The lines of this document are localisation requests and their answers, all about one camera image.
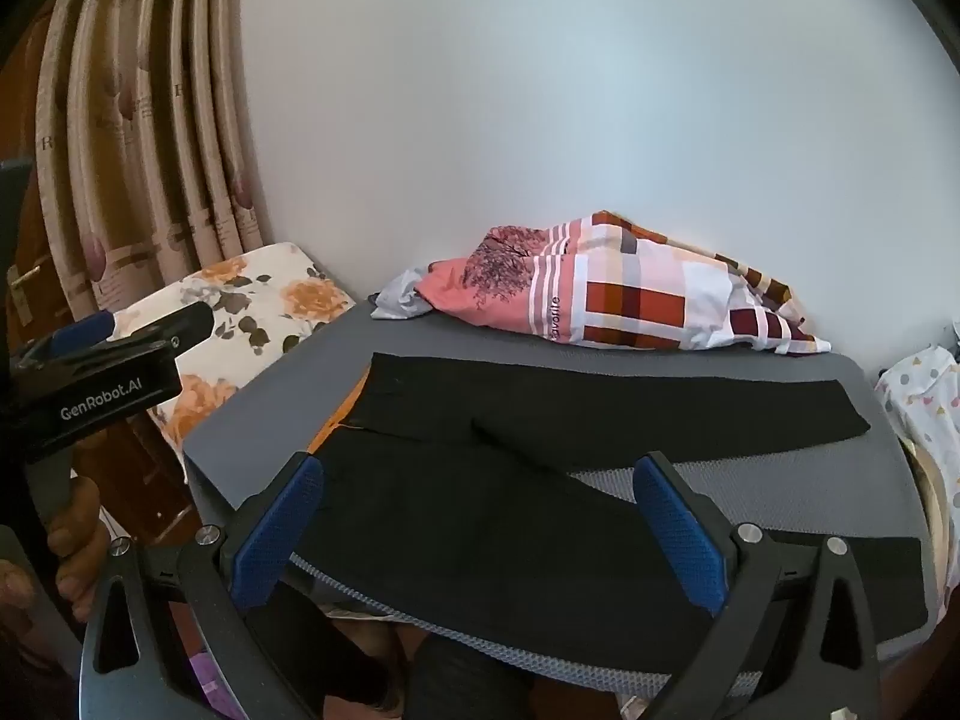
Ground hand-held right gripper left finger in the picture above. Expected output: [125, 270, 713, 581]
[79, 452, 327, 720]

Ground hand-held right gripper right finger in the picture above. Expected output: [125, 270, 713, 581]
[632, 451, 882, 720]

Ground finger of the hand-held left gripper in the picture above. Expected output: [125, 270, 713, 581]
[111, 302, 218, 352]
[34, 313, 115, 358]

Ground black pants with orange lining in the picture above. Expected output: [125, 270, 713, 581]
[289, 351, 927, 672]

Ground person's left hand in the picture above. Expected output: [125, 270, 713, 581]
[45, 475, 113, 623]

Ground brown wooden door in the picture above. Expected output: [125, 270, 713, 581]
[0, 0, 76, 361]

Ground grey mesh mattress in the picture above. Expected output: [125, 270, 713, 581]
[182, 298, 942, 698]

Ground floral pillow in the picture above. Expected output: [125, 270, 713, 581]
[112, 242, 357, 485]

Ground beige patterned curtain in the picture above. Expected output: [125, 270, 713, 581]
[34, 0, 267, 316]

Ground grey white cloth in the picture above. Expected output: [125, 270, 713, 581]
[370, 268, 437, 321]

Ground plaid pink blanket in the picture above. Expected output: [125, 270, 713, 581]
[415, 211, 832, 355]

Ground white dotted cloth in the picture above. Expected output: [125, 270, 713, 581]
[874, 345, 960, 541]

